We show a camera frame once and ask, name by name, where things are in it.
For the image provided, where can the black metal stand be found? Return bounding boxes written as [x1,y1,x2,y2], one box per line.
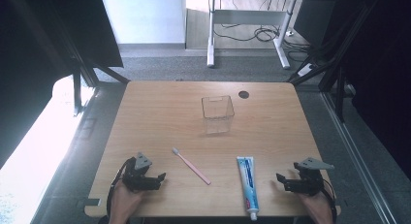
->
[52,21,131,117]
[286,0,386,123]

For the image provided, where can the person's right hand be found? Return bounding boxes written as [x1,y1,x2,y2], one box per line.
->
[298,190,334,224]

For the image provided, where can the black floor cables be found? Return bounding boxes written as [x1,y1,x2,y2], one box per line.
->
[212,22,313,63]

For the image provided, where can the white desk frame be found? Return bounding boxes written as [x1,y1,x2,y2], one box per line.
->
[206,0,297,70]

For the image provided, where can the person's left hand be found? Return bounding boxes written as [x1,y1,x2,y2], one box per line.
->
[109,179,145,224]

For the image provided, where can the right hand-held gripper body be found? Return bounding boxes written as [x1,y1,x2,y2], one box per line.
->
[285,156,335,197]

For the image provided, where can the black curtain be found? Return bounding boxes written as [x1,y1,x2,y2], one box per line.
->
[292,0,411,181]
[0,0,124,170]

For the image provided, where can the white blue toothpaste tube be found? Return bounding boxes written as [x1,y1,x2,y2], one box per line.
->
[236,156,261,222]

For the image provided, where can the clear plastic container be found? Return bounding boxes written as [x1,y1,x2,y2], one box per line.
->
[201,94,236,136]

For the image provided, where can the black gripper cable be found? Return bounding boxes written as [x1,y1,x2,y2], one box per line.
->
[320,177,338,224]
[106,157,136,220]

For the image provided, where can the grey metal floor rail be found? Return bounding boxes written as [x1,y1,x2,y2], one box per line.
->
[321,91,399,224]

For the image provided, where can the white power strip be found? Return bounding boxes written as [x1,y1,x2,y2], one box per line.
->
[297,63,316,78]

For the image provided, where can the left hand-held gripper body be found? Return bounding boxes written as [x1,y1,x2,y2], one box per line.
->
[121,151,163,193]

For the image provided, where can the pink toothbrush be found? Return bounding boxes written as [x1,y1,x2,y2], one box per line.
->
[172,147,212,186]

